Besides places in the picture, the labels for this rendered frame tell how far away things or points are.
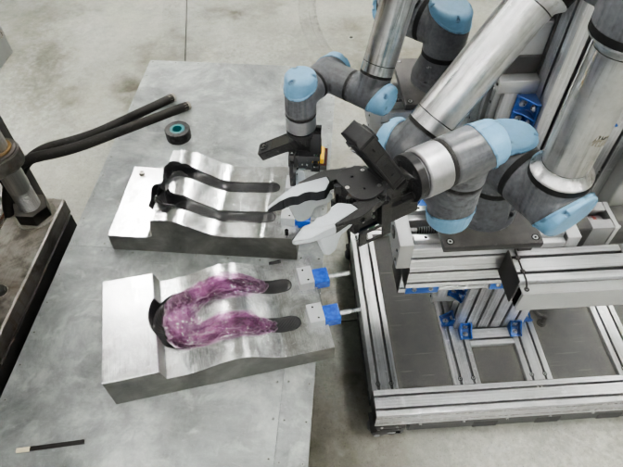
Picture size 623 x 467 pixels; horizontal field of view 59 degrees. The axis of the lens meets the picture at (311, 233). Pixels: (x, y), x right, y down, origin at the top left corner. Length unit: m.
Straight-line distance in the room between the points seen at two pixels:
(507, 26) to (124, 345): 0.96
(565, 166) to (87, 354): 1.10
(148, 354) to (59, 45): 3.06
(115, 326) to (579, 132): 1.00
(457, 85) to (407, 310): 1.30
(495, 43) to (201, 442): 0.96
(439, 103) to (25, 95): 3.05
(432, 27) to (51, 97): 2.57
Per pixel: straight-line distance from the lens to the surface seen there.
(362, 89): 1.28
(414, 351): 2.03
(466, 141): 0.81
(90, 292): 1.52
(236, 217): 1.48
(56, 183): 3.06
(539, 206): 1.11
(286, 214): 1.42
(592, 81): 0.96
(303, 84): 1.25
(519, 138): 1.16
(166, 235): 1.48
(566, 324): 2.25
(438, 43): 1.55
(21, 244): 1.72
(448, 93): 0.93
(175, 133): 1.82
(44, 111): 3.54
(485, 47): 0.93
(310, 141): 1.37
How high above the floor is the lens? 1.99
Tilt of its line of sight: 51 degrees down
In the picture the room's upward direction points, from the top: straight up
